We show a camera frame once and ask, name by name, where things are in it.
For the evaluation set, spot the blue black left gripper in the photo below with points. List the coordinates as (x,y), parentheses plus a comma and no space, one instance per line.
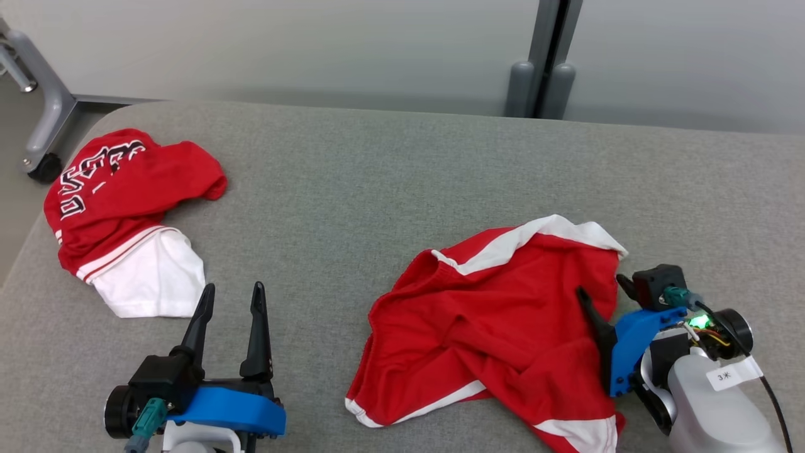
(226,406)

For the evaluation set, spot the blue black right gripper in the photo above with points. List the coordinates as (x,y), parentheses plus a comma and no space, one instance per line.
(629,346)

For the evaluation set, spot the red shorts with white stripes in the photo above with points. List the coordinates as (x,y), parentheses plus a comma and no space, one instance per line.
(497,340)

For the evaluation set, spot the red jersey with white sleeves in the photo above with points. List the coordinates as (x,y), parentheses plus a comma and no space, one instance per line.
(144,182)

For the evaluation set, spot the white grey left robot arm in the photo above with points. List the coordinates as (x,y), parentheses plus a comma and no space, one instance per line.
(201,440)

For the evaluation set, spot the white paper label tag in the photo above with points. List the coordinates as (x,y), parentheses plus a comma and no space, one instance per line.
(732,374)

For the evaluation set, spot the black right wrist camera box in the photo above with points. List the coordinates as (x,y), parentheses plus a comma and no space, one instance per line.
(654,283)

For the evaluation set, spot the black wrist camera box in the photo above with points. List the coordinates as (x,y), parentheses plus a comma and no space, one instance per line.
(654,283)
(165,376)

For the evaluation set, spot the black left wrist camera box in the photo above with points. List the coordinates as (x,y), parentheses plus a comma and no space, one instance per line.
(165,376)

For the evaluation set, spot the dark grey baseboard rail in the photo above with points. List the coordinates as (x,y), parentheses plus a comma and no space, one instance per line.
(119,99)

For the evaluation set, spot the grey partition post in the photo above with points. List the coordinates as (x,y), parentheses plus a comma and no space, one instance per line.
(544,56)

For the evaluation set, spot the grey metal frame with caster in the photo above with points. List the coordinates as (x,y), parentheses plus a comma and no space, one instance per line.
(50,107)

